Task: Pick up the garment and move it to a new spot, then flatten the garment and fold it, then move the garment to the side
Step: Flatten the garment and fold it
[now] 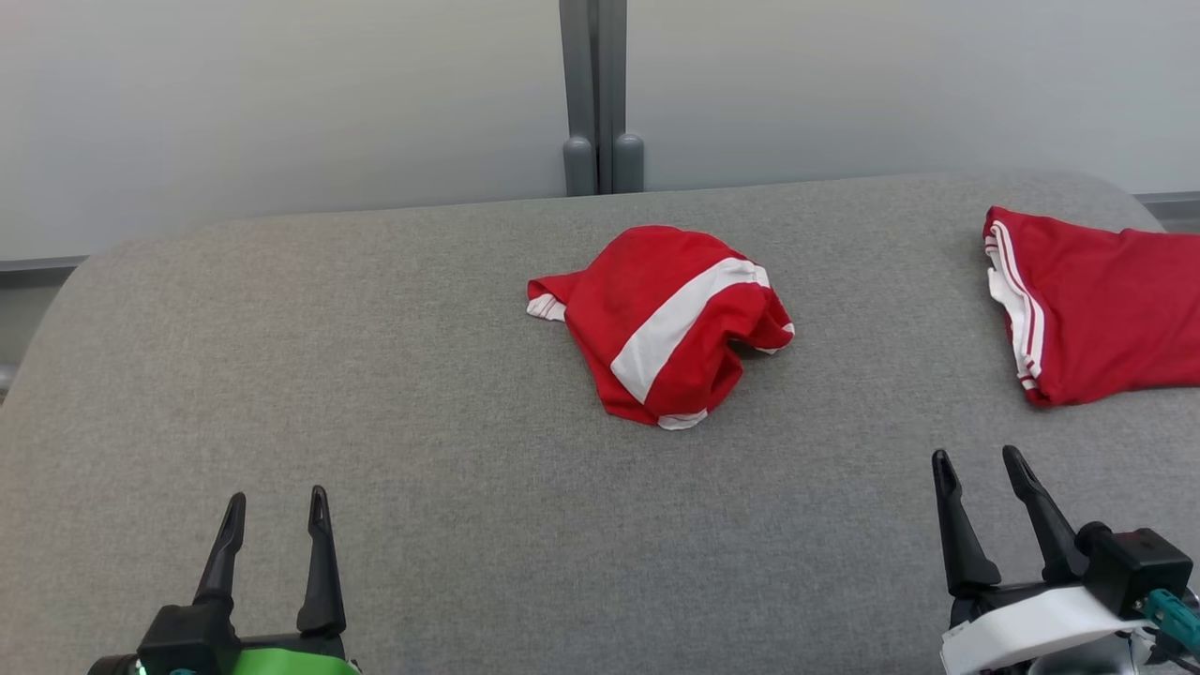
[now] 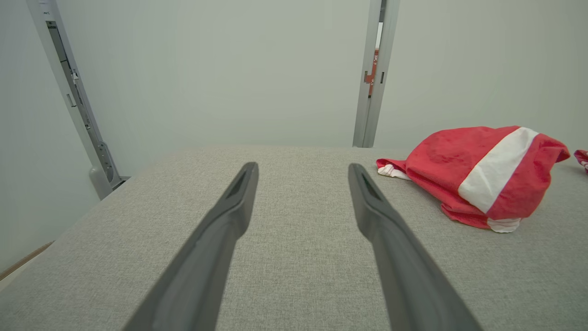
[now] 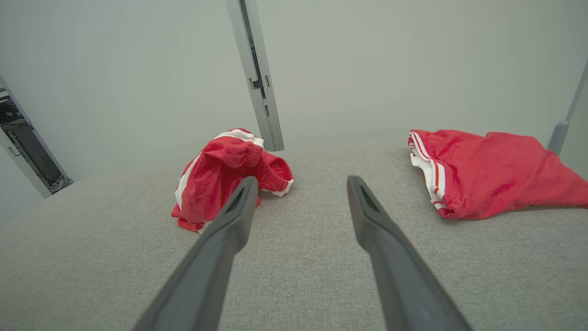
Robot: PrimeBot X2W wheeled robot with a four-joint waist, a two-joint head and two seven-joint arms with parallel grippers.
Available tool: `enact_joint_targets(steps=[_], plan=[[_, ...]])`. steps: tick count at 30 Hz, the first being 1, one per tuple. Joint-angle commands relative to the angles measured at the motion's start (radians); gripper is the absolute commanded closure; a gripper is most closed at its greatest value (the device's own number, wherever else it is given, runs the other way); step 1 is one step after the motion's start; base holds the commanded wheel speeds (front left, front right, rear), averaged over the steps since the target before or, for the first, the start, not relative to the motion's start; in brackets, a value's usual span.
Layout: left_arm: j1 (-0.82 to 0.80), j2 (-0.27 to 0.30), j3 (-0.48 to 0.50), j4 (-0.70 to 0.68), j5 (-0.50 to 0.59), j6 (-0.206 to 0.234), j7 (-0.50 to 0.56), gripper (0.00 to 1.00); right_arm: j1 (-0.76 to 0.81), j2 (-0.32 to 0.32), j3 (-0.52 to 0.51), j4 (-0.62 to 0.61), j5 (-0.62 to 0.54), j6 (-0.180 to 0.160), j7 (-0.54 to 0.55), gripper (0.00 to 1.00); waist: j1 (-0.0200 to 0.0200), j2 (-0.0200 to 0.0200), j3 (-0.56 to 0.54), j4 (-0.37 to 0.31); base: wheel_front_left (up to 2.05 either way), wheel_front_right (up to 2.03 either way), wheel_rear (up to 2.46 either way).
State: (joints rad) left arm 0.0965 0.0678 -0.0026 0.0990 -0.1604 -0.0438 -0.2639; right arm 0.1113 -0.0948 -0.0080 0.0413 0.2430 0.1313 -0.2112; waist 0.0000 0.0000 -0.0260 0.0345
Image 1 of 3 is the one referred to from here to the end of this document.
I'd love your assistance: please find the grey partition post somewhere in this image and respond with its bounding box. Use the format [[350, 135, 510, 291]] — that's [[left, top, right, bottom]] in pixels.
[[560, 0, 646, 196]]

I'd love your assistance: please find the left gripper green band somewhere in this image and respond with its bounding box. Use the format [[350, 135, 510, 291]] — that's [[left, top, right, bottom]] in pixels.
[[89, 486, 362, 675]]

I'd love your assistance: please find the red shorts white side stripe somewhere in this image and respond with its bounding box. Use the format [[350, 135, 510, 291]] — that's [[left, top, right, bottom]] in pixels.
[[527, 225, 796, 430]]

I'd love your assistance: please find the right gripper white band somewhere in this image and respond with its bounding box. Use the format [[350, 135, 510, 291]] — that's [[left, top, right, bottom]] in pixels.
[[931, 445, 1149, 675]]

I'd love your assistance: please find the red jersey shirt number print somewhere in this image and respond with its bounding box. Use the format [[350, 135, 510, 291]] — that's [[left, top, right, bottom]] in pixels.
[[982, 206, 1200, 409]]

